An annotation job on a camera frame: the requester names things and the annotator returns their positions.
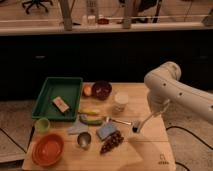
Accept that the black floor cable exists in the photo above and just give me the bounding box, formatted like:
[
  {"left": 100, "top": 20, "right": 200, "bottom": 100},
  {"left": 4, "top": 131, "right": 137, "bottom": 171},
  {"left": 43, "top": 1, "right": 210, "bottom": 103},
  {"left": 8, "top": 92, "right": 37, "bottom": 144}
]
[{"left": 165, "top": 125, "right": 213, "bottom": 171}]

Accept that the orange fruit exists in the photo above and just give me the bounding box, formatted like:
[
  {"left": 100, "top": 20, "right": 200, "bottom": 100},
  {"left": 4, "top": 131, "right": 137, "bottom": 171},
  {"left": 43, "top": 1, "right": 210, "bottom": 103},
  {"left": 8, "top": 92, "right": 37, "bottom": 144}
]
[{"left": 83, "top": 85, "right": 92, "bottom": 97}]

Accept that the small green cup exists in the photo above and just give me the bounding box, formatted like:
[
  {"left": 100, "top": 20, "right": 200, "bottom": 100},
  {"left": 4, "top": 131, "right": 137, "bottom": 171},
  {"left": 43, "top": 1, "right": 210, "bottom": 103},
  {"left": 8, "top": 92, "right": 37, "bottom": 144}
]
[{"left": 35, "top": 117, "right": 50, "bottom": 133}]

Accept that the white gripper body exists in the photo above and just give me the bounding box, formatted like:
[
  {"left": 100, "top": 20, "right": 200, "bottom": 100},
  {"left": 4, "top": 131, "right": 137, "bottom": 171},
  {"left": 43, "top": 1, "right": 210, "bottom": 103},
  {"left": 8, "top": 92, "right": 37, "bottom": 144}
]
[{"left": 148, "top": 98, "right": 170, "bottom": 115}]

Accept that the white black dish brush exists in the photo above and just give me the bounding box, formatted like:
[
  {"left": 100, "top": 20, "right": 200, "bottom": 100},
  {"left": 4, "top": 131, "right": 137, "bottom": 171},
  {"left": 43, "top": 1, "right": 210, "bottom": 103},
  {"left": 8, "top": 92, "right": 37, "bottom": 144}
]
[{"left": 132, "top": 112, "right": 159, "bottom": 133}]

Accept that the green cucumber toy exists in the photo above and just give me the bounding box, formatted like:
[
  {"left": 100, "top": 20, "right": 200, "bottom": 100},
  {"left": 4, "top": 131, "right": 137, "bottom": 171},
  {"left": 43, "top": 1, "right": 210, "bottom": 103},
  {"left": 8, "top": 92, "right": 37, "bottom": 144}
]
[{"left": 79, "top": 115, "right": 103, "bottom": 126}]

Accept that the red object on shelf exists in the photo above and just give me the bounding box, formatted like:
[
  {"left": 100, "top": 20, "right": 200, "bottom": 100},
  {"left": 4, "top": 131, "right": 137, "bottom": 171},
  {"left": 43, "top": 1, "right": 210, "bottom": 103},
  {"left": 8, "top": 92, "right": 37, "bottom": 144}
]
[{"left": 97, "top": 18, "right": 109, "bottom": 25}]

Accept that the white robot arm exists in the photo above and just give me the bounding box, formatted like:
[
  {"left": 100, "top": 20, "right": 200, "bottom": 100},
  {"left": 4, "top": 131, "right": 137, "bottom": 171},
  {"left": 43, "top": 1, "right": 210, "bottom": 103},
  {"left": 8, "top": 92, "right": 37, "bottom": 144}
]
[{"left": 144, "top": 61, "right": 213, "bottom": 124}]

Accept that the metal spoon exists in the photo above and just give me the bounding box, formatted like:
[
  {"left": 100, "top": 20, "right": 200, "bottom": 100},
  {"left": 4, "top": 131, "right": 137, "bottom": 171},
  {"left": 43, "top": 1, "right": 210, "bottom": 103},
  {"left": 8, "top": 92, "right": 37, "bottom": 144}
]
[{"left": 105, "top": 117, "right": 132, "bottom": 126}]

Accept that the yellow banana toy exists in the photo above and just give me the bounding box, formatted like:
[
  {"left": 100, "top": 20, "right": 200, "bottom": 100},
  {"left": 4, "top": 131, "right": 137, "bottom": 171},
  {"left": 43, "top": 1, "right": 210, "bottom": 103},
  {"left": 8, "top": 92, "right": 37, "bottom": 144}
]
[{"left": 79, "top": 109, "right": 100, "bottom": 115}]

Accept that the brown pine cone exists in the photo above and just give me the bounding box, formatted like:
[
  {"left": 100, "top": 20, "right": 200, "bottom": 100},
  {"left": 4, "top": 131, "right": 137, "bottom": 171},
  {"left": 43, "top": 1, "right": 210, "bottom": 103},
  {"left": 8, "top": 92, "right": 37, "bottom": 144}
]
[{"left": 100, "top": 131, "right": 124, "bottom": 154}]

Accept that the wooden block sponge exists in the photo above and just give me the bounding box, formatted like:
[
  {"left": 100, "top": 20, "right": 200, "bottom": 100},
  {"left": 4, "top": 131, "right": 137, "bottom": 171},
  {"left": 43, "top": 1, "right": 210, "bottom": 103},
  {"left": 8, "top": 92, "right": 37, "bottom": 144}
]
[{"left": 52, "top": 96, "right": 69, "bottom": 113}]

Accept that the orange plastic bowl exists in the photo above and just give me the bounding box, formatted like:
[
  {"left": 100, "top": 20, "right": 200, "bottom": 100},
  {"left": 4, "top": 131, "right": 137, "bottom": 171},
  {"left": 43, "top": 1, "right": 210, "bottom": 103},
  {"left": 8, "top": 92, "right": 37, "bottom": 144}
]
[{"left": 32, "top": 134, "right": 64, "bottom": 167}]

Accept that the dark maroon bowl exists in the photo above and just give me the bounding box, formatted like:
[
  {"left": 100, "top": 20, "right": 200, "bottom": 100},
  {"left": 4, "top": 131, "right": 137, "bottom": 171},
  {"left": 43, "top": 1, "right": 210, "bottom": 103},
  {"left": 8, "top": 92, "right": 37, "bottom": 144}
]
[{"left": 92, "top": 81, "right": 112, "bottom": 100}]

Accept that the black office chair base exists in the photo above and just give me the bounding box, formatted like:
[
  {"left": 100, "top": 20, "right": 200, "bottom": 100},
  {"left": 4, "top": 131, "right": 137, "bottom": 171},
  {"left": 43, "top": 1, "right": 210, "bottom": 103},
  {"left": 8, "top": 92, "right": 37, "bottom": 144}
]
[{"left": 22, "top": 0, "right": 53, "bottom": 14}]

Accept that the small metal cup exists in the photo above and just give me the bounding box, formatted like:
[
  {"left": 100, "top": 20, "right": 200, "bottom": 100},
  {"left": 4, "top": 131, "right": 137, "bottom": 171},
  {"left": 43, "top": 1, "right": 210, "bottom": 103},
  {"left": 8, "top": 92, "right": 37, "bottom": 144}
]
[{"left": 77, "top": 132, "right": 91, "bottom": 149}]

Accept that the grey blue cloth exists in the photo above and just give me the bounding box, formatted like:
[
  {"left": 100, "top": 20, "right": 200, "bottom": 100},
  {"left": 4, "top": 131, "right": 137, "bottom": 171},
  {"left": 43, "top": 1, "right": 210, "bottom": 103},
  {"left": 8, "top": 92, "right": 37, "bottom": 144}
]
[{"left": 67, "top": 121, "right": 88, "bottom": 135}]

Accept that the white paper cup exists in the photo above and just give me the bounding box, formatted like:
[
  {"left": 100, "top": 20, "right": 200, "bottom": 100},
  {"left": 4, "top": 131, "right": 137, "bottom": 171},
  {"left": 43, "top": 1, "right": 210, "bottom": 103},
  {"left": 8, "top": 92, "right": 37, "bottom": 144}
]
[{"left": 114, "top": 92, "right": 129, "bottom": 112}]

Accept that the green plastic tray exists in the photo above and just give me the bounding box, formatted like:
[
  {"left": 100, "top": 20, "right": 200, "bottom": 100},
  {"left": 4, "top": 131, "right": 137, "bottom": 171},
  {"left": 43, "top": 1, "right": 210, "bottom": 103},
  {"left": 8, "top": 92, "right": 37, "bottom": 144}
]
[{"left": 32, "top": 77, "right": 83, "bottom": 122}]

